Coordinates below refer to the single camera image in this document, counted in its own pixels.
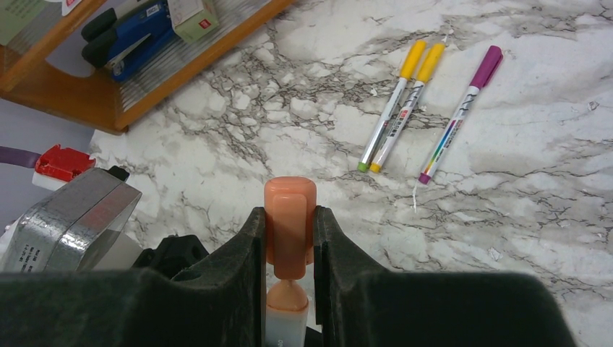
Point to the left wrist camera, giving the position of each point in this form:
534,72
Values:
80,225

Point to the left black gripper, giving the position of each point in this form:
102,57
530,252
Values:
172,255

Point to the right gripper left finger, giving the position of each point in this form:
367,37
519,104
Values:
219,301

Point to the white pen yellow end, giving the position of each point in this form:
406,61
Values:
423,76

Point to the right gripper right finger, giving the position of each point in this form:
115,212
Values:
359,302

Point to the orange tip white marker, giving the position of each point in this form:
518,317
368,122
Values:
287,307

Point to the wooden rack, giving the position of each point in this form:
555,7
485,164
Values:
51,76

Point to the green white box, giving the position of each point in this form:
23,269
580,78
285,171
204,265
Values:
192,19
16,15

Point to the white grey pen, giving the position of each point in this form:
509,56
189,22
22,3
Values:
484,73

